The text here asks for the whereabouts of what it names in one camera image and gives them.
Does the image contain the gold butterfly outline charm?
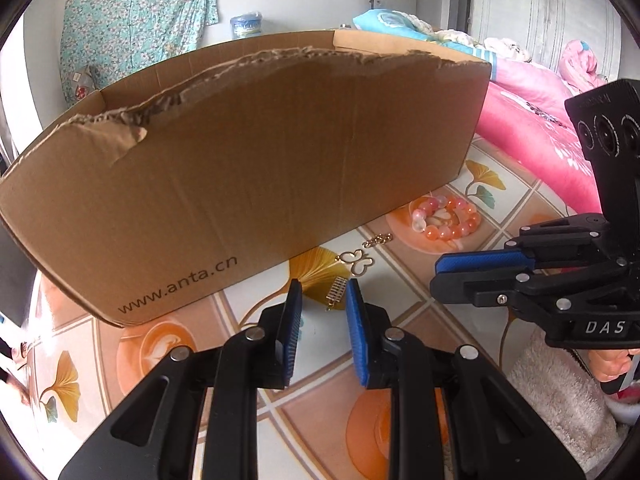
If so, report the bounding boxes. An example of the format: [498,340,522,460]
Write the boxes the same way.
[340,249,375,276]

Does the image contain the gold ring charm with ribbed bar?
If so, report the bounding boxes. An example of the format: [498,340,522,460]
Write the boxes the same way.
[326,275,349,312]

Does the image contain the blue pillow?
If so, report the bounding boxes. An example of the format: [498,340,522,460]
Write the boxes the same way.
[352,8,496,68]

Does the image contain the blue water bottle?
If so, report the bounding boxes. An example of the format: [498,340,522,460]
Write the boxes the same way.
[230,10,263,38]

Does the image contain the heart print cushion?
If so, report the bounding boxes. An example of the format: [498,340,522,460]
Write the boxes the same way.
[65,65,101,106]

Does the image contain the brown cardboard box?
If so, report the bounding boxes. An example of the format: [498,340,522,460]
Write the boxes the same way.
[0,29,493,328]

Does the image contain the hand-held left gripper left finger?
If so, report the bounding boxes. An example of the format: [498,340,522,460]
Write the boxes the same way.
[59,279,304,480]

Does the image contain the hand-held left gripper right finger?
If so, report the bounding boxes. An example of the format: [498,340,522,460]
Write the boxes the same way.
[346,279,586,480]

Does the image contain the pink floral quilt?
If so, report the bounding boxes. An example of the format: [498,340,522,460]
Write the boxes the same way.
[472,57,603,216]

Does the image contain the ginkgo print tablecloth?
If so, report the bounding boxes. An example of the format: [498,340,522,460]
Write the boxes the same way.
[20,132,606,480]

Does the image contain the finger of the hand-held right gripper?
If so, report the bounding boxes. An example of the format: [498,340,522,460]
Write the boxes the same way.
[434,213,623,277]
[430,262,628,323]

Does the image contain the pink crumpled cloth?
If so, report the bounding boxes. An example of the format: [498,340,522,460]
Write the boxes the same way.
[557,40,608,88]

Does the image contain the orange bead bracelet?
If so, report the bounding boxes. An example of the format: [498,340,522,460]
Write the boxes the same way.
[411,196,482,242]

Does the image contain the grey cabinet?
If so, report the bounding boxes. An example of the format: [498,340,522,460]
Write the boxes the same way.
[0,225,37,328]

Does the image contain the person's right hand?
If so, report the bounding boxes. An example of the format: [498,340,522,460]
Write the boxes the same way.
[587,347,640,395]

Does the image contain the white fluffy robe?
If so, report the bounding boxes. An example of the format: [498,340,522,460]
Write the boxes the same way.
[505,330,631,466]

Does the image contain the white panelled wardrobe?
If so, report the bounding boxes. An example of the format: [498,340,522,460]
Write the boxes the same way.
[472,0,623,78]

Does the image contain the teal floral cloth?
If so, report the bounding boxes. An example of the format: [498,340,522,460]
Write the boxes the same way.
[60,0,219,103]

